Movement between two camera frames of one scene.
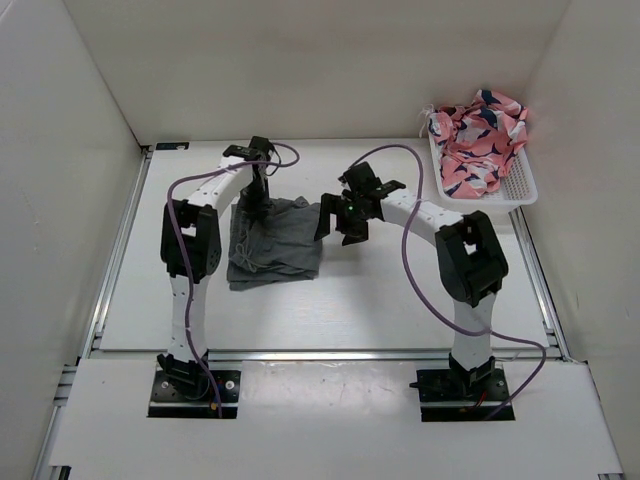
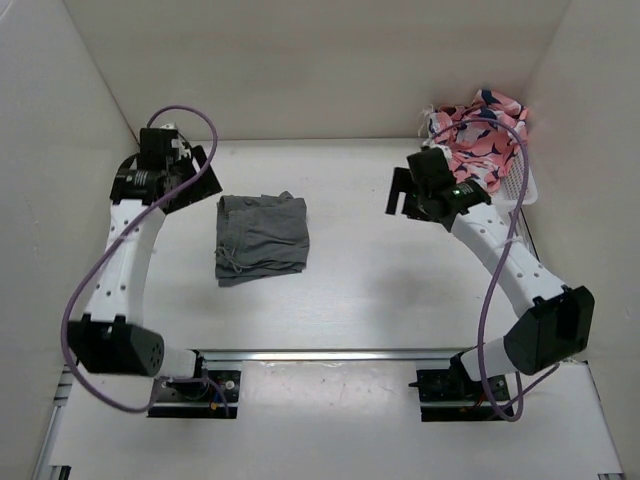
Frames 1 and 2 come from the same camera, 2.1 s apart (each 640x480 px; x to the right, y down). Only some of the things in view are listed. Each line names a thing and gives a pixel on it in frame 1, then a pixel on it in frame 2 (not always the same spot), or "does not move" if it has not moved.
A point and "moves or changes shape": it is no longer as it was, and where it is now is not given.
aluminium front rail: [329, 356] does not move
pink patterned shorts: [475, 142] does not move
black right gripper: [332, 204] → [400, 183]
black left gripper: [258, 208] → [204, 186]
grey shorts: [282, 247] moves or changes shape
